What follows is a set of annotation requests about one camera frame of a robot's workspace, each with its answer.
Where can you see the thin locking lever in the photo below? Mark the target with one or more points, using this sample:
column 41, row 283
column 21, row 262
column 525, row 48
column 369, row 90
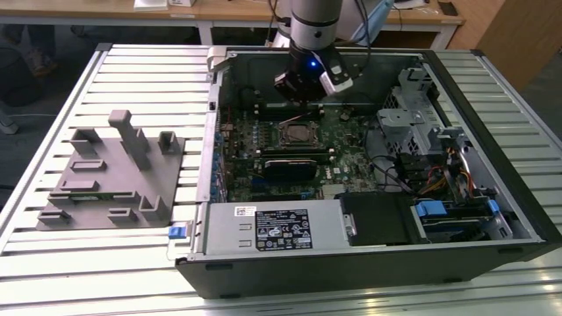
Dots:
column 301, row 118

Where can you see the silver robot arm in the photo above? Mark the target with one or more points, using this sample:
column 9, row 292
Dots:
column 314, row 29

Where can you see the CPU socket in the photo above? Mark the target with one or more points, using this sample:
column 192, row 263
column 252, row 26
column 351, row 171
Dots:
column 278, row 136

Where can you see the grey case release latch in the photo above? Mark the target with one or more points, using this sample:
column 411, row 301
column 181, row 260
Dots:
column 217, row 57

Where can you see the silver metal drive cage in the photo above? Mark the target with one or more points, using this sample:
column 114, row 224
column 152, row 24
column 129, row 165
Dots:
column 396, row 121

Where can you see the black graphics card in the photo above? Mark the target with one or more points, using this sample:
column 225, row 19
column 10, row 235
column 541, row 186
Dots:
column 290, row 169

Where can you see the green motherboard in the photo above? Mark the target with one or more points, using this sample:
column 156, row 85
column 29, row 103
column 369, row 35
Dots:
column 352, row 171

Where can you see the silver chipset heat sink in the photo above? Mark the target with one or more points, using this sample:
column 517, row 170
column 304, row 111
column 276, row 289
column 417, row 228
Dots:
column 335, row 191

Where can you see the small white box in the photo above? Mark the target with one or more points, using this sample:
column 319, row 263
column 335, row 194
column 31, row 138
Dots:
column 182, row 2

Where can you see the small black desk object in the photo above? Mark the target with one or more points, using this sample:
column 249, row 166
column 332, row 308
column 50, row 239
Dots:
column 448, row 8

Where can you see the large white box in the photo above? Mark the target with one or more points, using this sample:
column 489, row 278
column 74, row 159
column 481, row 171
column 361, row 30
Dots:
column 152, row 5

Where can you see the black plastic drive cover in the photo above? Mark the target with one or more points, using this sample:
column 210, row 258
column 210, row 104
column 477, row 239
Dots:
column 379, row 217

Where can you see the silver power supply unit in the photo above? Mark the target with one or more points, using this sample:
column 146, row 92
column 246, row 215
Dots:
column 229, row 230

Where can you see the wooden cabinet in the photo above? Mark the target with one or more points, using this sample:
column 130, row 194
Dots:
column 519, row 39

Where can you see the blue case latch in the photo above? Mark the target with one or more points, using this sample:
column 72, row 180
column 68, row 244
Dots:
column 177, row 232

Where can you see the hard disk in blue carrier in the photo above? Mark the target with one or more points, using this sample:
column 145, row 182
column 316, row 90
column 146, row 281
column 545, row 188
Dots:
column 448, row 224

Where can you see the grey parts rack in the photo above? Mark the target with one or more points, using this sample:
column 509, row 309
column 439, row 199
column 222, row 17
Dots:
column 114, row 197

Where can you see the blue drive bay latch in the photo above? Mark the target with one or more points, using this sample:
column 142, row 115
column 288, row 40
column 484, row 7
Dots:
column 493, row 207

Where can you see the green RAM stick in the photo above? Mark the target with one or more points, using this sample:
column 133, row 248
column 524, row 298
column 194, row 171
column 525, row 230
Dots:
column 100, row 196

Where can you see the black PC case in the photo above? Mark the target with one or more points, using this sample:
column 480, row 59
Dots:
column 308, row 276

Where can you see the grey furniture foot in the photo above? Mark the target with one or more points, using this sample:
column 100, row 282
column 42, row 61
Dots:
column 7, row 123

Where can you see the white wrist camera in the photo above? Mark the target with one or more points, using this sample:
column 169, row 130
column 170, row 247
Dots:
column 336, row 85

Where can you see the grey metal bracket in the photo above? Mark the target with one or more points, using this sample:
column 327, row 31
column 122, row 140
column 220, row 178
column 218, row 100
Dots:
column 452, row 138

